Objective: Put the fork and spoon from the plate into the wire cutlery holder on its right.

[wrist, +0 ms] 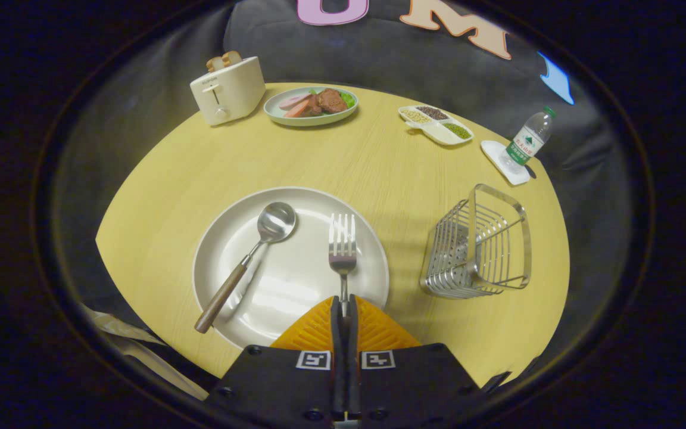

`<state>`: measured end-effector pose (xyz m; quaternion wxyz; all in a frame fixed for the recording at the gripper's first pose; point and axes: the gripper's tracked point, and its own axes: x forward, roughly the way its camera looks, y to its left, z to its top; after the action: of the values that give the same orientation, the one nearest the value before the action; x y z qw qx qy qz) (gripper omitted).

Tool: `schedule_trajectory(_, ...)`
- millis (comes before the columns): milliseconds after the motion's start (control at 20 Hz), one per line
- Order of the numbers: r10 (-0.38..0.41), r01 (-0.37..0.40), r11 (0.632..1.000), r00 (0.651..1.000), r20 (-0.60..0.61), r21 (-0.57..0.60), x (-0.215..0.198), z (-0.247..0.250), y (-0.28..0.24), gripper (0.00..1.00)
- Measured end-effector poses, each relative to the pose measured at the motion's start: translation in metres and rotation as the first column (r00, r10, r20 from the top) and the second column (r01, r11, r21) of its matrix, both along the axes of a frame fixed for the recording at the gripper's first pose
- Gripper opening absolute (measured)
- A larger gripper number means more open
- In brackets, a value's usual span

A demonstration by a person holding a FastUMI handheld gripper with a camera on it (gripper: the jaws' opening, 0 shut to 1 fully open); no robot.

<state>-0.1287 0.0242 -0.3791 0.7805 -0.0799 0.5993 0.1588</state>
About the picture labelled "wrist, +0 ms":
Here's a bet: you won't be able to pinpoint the large white plate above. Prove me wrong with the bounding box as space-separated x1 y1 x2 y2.
192 186 390 350

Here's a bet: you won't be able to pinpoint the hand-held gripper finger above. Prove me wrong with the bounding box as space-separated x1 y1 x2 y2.
203 295 345 425
344 295 482 425

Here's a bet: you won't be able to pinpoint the metal wire basket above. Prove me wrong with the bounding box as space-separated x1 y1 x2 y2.
419 184 532 299

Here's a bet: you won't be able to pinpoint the cream toaster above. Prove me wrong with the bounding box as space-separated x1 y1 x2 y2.
190 56 266 126

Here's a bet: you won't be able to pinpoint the white divided grain dish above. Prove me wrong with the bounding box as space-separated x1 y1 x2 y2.
398 105 474 146

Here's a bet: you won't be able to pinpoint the wooden-handled metal spoon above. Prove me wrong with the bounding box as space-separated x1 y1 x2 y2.
194 202 297 334

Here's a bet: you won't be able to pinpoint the silver metal fork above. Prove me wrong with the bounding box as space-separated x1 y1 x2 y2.
328 213 357 319

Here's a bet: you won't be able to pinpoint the brown cooked meat piece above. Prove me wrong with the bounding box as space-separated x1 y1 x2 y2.
309 88 348 117

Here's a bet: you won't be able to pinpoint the pale green plate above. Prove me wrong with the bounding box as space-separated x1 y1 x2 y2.
263 86 359 127

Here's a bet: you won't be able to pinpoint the white square coaster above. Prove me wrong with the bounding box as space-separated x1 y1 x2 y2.
481 140 532 186

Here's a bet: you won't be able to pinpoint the pink sausage slices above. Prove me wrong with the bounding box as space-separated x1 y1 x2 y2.
279 92 315 118

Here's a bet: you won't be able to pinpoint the clear plastic water bottle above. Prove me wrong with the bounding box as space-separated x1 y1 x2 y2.
500 106 557 175

